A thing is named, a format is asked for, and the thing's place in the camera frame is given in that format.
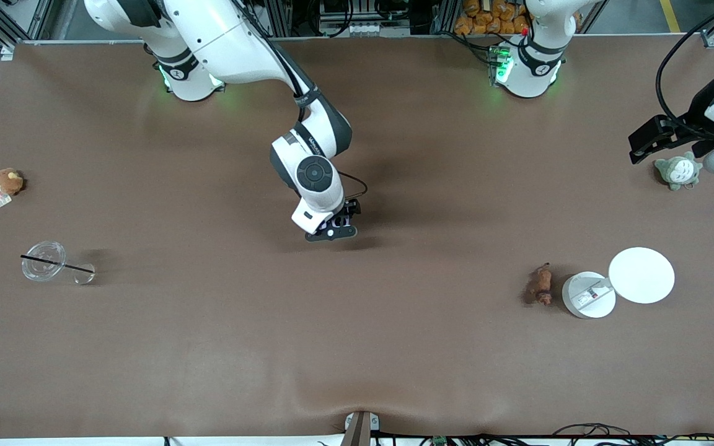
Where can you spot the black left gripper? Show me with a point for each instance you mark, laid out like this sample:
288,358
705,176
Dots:
698,113

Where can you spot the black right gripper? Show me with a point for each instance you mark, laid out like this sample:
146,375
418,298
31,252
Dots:
349,210

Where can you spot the lilac flip phone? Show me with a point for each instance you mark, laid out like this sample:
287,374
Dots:
340,220

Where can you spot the brown lion statue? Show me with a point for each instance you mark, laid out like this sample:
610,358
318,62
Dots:
542,286

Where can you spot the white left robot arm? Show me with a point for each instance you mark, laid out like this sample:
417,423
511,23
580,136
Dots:
533,65

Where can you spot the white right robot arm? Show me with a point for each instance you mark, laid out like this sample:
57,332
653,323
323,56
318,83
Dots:
239,49

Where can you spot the grey green Totoro plush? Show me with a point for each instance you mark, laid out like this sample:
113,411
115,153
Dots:
678,173

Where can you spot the white round disc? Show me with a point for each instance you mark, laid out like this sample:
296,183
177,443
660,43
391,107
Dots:
641,275

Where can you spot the white round container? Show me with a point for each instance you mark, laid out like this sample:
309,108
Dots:
586,297

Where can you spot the orange plush toy pile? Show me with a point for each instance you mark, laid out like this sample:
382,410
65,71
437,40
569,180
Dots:
487,18

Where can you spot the black drinking straw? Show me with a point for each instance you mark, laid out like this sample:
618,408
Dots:
72,267

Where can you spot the clear plastic cup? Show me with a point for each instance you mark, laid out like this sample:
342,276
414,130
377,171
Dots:
43,261

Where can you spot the brown plush toy with tag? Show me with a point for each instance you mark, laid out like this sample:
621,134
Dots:
7,181

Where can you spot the grey metal camera bracket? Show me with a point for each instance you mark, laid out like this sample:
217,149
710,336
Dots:
361,427

